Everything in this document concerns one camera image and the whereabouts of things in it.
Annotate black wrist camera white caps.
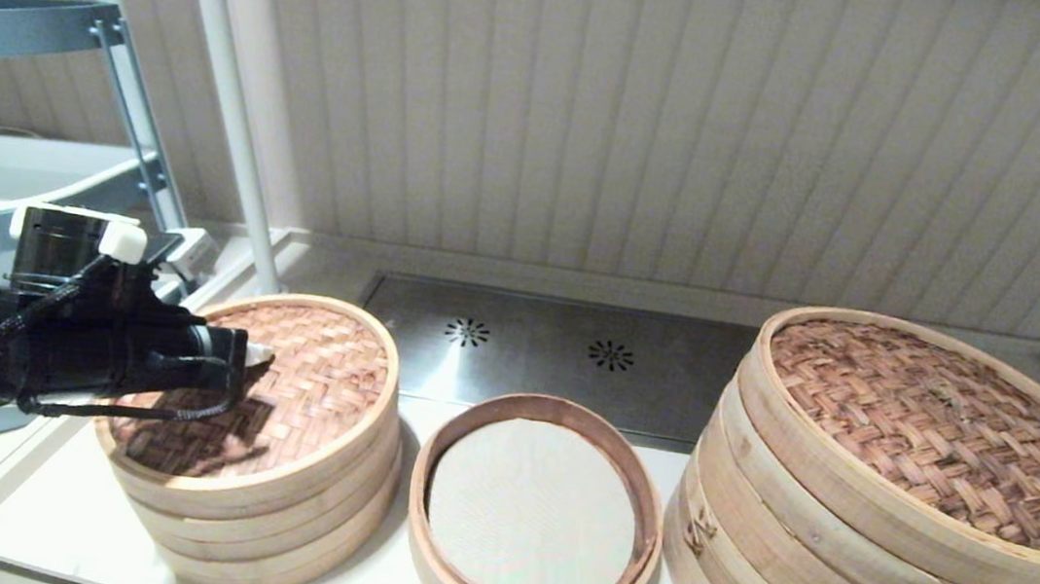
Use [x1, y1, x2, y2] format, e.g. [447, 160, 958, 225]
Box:
[2, 200, 223, 311]

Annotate white cloth steamer liner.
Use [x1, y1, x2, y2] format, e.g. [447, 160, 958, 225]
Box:
[418, 408, 649, 584]

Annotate grey metal rack frame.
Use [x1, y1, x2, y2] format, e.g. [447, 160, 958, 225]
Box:
[0, 0, 219, 241]

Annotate large woven bamboo steamer lid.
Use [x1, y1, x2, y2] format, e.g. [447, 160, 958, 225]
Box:
[714, 298, 1040, 584]

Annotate steel drain plate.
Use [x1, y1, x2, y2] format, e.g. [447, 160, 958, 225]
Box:
[348, 272, 763, 453]

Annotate small woven bamboo lid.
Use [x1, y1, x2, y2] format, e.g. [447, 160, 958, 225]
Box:
[87, 273, 409, 539]

